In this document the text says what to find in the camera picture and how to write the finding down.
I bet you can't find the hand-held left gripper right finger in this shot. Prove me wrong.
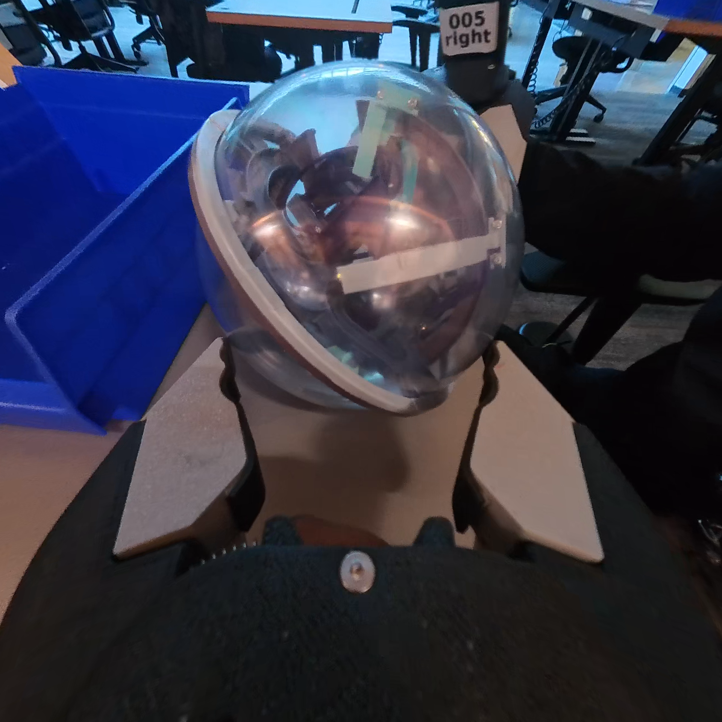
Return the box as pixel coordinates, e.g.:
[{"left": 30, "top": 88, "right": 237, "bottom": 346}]
[{"left": 452, "top": 342, "right": 606, "bottom": 565}]

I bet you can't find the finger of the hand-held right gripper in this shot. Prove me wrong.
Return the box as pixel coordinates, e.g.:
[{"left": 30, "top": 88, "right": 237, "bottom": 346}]
[{"left": 479, "top": 104, "right": 529, "bottom": 174}]

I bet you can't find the clear plastic maze ball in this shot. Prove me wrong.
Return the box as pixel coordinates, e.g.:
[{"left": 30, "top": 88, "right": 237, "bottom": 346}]
[{"left": 189, "top": 59, "right": 526, "bottom": 415}]

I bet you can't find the desk with orange edge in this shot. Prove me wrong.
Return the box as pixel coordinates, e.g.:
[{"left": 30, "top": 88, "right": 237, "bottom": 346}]
[
  {"left": 522, "top": 0, "right": 722, "bottom": 164},
  {"left": 206, "top": 0, "right": 393, "bottom": 74}
]

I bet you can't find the person's right forearm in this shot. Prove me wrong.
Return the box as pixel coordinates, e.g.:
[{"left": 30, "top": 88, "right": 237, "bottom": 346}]
[{"left": 516, "top": 135, "right": 722, "bottom": 277}]

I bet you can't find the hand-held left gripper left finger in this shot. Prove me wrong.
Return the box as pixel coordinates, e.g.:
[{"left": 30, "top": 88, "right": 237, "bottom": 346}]
[{"left": 112, "top": 336, "right": 267, "bottom": 560}]

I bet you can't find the blue plastic bin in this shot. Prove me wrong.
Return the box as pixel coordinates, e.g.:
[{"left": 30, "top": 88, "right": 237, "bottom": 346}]
[{"left": 0, "top": 65, "right": 252, "bottom": 436}]

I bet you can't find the black office chair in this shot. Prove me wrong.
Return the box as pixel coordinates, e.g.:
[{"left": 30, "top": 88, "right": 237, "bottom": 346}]
[
  {"left": 552, "top": 34, "right": 608, "bottom": 123},
  {"left": 519, "top": 251, "right": 722, "bottom": 364},
  {"left": 11, "top": 0, "right": 139, "bottom": 73},
  {"left": 392, "top": 0, "right": 443, "bottom": 68}
]

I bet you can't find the person's left hand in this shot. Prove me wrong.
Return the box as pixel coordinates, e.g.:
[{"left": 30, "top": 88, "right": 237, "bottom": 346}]
[{"left": 293, "top": 515, "right": 391, "bottom": 547}]

